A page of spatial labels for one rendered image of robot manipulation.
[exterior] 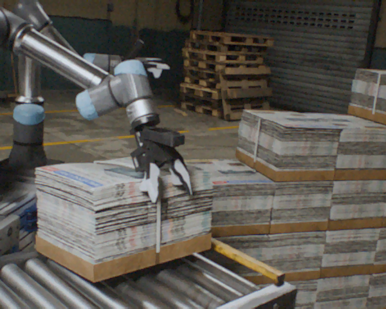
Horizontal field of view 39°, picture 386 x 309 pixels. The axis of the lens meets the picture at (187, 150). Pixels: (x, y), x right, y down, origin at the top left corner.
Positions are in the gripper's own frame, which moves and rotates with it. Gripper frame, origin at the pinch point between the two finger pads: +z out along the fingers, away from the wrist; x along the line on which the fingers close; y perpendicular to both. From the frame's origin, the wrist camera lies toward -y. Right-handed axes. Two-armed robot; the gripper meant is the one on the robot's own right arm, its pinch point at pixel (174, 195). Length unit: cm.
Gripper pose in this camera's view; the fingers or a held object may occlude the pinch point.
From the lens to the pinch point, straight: 127.7
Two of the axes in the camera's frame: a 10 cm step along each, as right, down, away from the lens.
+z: 3.0, 9.3, -1.9
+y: -6.0, 3.4, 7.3
